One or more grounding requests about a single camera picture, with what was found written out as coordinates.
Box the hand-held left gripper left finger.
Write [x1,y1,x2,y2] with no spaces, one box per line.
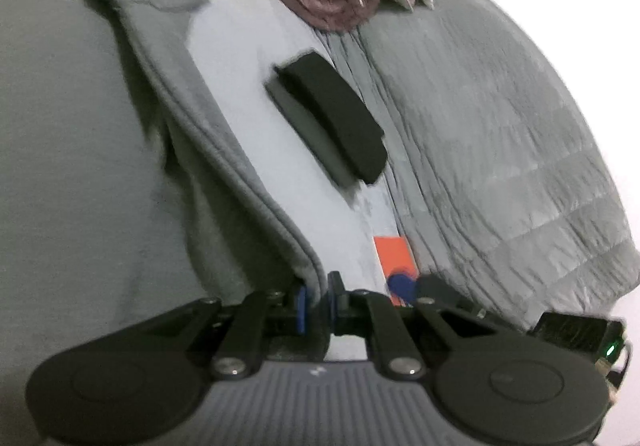
[145,281,313,379]

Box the folded black garment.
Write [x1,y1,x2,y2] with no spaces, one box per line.
[274,55,387,186]

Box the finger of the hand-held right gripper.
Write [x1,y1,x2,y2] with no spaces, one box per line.
[386,272,488,322]

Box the orange flat rectangle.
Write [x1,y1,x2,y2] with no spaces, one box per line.
[374,236,418,307]

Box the folded grey garment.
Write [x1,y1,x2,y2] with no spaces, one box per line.
[264,71,361,189]

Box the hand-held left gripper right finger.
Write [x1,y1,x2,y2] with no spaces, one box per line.
[326,271,501,381]

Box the grey quilted blanket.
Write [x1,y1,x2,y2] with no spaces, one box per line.
[325,0,640,332]

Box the grey t-shirt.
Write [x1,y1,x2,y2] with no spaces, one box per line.
[0,0,326,427]

